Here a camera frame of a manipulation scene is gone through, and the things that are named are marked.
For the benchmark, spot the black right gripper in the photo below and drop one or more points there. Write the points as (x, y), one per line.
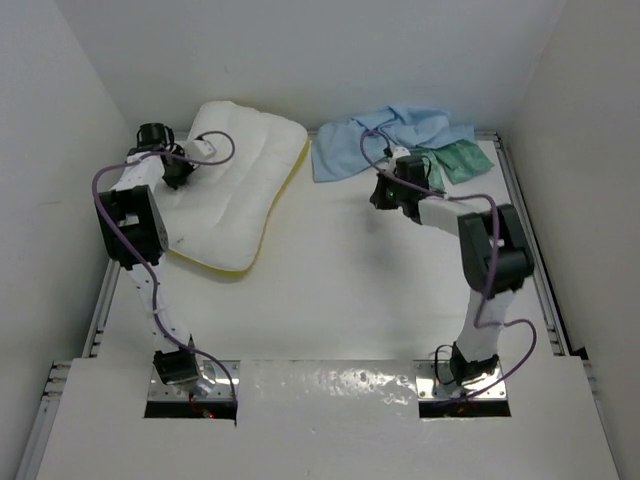
(378, 199)

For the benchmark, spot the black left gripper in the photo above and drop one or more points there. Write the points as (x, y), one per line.
(176, 182)

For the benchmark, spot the light blue green pillowcase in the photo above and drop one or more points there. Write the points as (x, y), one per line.
(344, 148)

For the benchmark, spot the white pillow yellow underside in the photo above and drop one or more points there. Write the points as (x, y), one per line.
(219, 217)

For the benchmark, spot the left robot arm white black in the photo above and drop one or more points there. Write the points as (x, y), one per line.
(135, 236)

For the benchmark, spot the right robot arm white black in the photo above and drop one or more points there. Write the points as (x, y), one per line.
(495, 254)

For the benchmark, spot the white front cover board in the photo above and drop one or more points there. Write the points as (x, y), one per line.
(328, 420)

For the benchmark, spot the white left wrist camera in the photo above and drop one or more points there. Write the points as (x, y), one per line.
(199, 150)

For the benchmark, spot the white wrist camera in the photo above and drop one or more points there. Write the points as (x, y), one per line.
(199, 150)
(398, 152)

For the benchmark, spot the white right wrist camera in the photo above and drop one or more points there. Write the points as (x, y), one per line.
(398, 152)

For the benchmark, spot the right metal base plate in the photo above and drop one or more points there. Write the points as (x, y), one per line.
(434, 383)

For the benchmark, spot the metal base plate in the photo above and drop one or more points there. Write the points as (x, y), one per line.
(212, 385)
(434, 383)

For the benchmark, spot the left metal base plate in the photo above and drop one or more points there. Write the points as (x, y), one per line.
(212, 385)

